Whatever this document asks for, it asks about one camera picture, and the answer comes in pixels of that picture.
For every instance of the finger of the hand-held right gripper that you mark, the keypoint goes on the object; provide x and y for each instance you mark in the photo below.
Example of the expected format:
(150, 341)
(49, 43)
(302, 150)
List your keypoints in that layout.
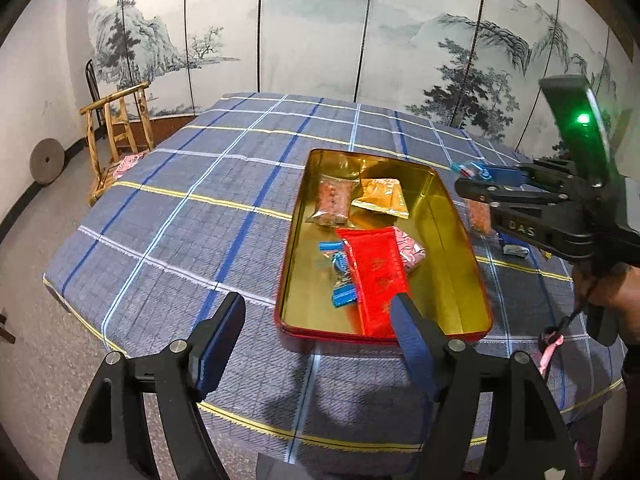
(480, 191)
(505, 174)

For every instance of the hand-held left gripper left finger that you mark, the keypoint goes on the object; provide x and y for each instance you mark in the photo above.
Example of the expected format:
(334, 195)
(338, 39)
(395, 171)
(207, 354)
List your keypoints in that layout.
(220, 345)

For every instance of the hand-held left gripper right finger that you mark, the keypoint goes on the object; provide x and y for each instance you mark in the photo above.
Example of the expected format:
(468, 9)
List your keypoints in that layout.
(412, 340)

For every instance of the blue candy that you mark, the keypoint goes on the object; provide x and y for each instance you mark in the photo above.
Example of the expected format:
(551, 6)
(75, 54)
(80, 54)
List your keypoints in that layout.
(472, 170)
(345, 294)
(330, 246)

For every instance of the clear packet of fried twists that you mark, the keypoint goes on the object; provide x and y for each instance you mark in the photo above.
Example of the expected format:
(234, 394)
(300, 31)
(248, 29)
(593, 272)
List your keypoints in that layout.
(332, 200)
(480, 216)

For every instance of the blue and white snack packet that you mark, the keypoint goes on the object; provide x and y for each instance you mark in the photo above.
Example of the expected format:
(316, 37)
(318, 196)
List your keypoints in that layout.
(515, 247)

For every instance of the red snack packet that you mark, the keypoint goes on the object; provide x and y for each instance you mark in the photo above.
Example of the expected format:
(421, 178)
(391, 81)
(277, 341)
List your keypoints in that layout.
(377, 280)

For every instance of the red and gold tin box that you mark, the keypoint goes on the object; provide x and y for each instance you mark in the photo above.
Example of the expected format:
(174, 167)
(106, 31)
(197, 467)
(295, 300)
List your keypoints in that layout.
(445, 260)

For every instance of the pink patterned snack packet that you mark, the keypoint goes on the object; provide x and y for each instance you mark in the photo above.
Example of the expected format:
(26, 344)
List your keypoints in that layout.
(411, 252)

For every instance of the yellow snack packet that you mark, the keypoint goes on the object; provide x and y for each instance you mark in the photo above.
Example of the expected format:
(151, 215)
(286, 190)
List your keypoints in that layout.
(382, 197)

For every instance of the person's right forearm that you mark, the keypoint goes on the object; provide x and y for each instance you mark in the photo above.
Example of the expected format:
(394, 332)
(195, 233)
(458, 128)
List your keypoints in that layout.
(631, 355)

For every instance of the person's right hand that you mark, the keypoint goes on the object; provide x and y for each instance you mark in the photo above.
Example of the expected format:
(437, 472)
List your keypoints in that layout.
(615, 290)

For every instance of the blue plaid tablecloth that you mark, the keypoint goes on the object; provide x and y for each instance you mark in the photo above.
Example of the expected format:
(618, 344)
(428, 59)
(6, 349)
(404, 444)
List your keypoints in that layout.
(200, 210)

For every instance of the pink packet on chair seat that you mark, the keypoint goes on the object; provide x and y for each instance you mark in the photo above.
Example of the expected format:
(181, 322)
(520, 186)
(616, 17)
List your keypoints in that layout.
(127, 165)

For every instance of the dark wooden bench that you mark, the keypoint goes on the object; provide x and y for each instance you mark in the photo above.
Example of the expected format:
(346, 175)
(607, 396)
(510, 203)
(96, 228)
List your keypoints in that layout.
(5, 330)

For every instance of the landscape painted folding screen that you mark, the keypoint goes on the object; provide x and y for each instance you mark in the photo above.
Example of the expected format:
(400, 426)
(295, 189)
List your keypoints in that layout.
(325, 35)

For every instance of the bamboo armchair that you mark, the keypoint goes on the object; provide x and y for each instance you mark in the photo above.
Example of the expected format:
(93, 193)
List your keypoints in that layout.
(120, 125)

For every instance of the round millstone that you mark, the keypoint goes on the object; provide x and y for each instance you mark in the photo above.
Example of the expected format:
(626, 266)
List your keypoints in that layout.
(46, 160)

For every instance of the black metal chair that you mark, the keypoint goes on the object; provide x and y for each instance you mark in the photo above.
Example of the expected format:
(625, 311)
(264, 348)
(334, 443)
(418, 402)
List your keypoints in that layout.
(90, 80)

